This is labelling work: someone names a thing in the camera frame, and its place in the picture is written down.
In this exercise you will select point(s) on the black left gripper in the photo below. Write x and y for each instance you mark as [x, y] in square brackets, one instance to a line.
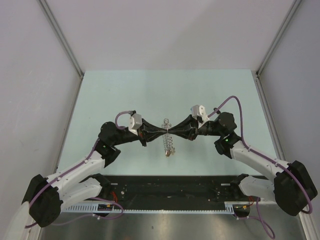
[148, 132]

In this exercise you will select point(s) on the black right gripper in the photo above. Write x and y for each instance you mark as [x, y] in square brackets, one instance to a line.
[188, 128]

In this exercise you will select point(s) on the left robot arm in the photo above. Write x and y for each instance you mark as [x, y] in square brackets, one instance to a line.
[48, 196]

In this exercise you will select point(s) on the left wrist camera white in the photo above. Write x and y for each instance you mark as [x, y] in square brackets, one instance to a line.
[135, 122]

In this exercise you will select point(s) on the right aluminium frame post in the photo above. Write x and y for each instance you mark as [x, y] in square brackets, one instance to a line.
[278, 36]

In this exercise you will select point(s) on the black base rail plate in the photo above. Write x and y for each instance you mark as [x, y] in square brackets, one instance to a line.
[218, 188]

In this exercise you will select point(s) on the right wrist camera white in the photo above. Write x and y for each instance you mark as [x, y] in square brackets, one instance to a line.
[198, 112]

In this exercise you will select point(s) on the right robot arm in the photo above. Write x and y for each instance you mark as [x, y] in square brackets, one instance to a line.
[287, 184]

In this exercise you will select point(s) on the steel disc with key rings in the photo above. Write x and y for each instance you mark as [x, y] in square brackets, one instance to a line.
[167, 138]

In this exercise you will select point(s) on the grey slotted cable duct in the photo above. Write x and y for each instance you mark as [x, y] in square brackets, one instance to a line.
[168, 207]

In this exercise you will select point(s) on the left aluminium frame post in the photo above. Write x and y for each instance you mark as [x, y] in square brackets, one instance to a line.
[49, 15]

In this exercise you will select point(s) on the aluminium frame post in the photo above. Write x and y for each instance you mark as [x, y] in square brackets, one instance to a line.
[49, 15]
[278, 36]

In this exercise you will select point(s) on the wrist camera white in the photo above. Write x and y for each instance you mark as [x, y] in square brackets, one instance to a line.
[198, 112]
[135, 122]

